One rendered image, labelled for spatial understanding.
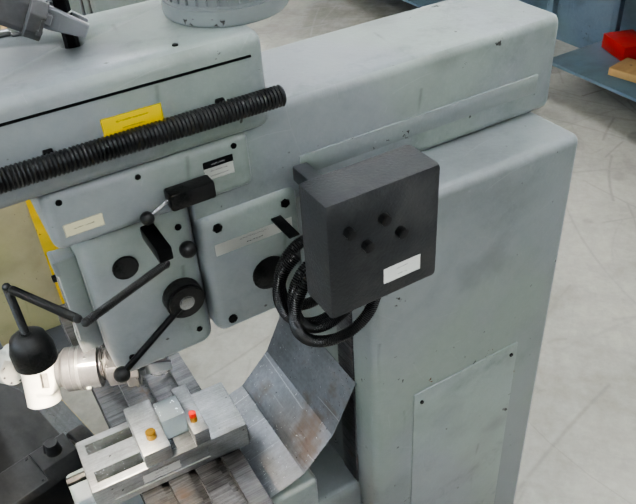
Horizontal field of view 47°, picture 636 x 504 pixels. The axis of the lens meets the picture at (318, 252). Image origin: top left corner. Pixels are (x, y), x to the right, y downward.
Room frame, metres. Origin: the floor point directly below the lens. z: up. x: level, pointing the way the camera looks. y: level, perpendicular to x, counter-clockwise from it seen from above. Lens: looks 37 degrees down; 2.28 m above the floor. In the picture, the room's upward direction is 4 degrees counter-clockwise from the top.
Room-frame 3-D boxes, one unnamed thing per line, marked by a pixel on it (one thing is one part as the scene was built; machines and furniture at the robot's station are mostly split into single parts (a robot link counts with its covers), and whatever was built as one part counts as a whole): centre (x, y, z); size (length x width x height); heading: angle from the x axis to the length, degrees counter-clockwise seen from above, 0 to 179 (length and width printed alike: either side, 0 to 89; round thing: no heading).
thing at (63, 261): (1.00, 0.43, 1.45); 0.04 x 0.04 x 0.21; 28
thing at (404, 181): (0.90, -0.09, 1.62); 0.20 x 0.09 x 0.21; 118
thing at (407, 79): (1.29, -0.10, 1.66); 0.80 x 0.23 x 0.20; 118
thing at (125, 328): (1.06, 0.33, 1.47); 0.21 x 0.19 x 0.32; 28
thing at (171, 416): (1.08, 0.35, 1.03); 0.06 x 0.05 x 0.06; 26
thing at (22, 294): (0.83, 0.40, 1.58); 0.17 x 0.01 x 0.01; 56
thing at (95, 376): (1.04, 0.43, 1.24); 0.13 x 0.12 x 0.10; 7
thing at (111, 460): (1.06, 0.38, 0.98); 0.35 x 0.15 x 0.11; 116
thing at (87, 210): (1.07, 0.30, 1.68); 0.34 x 0.24 x 0.10; 118
